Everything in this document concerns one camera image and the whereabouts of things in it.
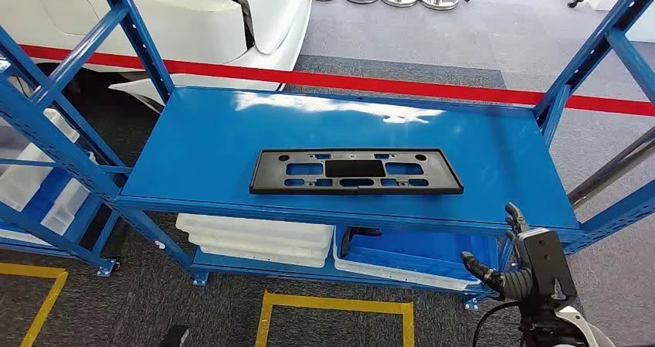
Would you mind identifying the black part in bin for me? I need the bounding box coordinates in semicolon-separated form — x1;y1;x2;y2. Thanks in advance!
340;226;382;259

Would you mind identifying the white car body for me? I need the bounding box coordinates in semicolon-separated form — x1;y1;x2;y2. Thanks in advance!
0;0;313;113

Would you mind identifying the red barrier belt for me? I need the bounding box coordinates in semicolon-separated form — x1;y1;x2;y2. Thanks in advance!
20;43;655;117

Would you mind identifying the black licence plate holder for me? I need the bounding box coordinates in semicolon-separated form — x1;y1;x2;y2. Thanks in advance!
249;148;465;196

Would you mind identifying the white storage bin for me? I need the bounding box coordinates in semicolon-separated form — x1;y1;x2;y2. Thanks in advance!
0;107;81;213
40;152;98;236

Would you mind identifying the large blue plastic bin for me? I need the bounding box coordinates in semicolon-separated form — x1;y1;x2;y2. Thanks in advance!
338;226;500;284

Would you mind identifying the large blue metal shelf rack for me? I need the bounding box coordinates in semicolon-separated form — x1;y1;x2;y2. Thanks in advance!
0;0;655;312

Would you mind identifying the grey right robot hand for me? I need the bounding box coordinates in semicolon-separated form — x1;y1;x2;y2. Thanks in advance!
460;202;536;302

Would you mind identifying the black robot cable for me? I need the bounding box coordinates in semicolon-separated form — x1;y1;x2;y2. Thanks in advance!
470;301;522;347

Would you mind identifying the white plastic tray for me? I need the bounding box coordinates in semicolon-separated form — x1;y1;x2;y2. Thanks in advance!
198;246;328;269
175;213;334;250
187;233;333;260

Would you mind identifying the grey metal pole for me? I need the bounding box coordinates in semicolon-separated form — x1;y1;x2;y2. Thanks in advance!
568;127;655;207

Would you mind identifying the black robot foot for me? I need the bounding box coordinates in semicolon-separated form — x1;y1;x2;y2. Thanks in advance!
158;325;190;347

